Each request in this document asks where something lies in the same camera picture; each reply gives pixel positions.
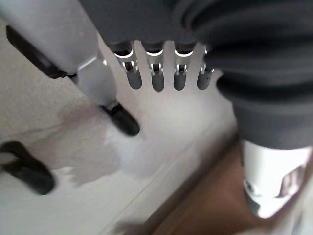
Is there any beige textured rug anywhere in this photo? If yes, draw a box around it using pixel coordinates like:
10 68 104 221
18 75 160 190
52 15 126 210
0 22 103 140

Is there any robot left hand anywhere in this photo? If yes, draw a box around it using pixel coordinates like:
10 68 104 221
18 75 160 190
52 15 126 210
78 0 313 219

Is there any brown wooden bed frame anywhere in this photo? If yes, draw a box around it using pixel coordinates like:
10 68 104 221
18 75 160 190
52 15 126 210
144 133 265 235

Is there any dark robot foot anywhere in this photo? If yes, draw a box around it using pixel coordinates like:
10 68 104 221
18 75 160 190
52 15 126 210
0 141 55 196
99 102 140 137

